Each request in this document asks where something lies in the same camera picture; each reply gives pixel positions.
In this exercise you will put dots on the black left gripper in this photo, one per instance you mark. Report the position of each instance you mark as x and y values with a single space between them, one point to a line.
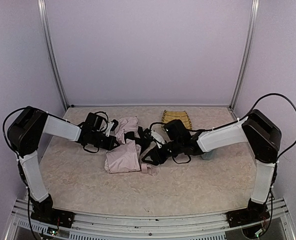
110 142

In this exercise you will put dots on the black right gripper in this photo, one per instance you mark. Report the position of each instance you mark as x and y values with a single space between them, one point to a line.
160 154

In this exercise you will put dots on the pink umbrella black lining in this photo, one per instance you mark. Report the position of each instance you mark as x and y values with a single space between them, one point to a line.
133 140

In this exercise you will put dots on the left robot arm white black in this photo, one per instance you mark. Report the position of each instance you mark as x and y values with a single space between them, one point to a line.
25 133

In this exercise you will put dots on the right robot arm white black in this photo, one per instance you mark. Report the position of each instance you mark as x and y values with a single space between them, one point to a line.
255 128

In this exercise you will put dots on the woven bamboo tray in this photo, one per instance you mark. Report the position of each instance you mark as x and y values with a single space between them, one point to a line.
177 115

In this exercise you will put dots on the light blue mug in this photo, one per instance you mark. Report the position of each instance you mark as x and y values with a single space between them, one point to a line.
208 155

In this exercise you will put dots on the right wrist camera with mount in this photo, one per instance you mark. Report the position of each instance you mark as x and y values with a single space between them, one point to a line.
155 136

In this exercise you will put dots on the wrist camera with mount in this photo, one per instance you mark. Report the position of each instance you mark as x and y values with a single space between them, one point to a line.
111 127
155 136

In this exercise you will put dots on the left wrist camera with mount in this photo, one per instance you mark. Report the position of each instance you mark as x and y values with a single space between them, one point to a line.
111 127

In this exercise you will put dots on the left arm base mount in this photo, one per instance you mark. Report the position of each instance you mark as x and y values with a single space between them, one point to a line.
53 217

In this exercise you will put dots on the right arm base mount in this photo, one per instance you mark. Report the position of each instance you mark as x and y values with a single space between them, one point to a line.
246 216

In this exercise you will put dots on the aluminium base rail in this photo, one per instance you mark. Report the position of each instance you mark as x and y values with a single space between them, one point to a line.
218 225

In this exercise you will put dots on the left metal frame post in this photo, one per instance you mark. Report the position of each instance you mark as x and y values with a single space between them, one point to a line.
51 54

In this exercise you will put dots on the metal frame post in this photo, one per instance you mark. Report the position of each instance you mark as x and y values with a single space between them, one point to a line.
246 53
51 54

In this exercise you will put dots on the right metal frame post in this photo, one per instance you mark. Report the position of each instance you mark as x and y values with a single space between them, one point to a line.
246 53

